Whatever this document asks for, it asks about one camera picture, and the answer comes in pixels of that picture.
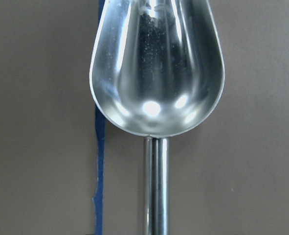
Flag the silver metal ice scoop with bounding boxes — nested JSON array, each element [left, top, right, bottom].
[[89, 0, 225, 235]]

